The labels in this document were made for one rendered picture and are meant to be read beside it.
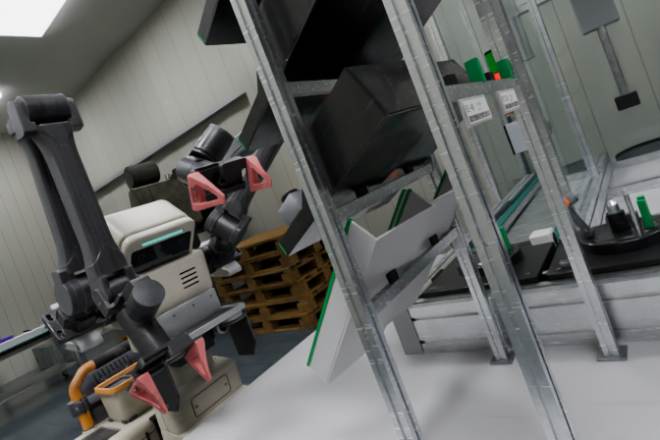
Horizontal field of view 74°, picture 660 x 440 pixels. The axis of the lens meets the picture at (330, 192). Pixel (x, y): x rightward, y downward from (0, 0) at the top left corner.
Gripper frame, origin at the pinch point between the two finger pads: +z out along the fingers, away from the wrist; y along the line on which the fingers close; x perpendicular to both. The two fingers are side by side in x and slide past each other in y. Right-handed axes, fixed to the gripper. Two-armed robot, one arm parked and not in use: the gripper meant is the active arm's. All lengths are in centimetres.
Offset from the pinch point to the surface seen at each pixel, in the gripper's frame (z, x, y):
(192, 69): -508, 20, 272
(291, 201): 15.6, -2.6, -3.1
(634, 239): 50, 11, 43
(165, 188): -444, 151, 175
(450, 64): 26.0, -19.0, 21.0
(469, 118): 39.7, -16.0, 1.0
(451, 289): 22.8, 26.4, 30.7
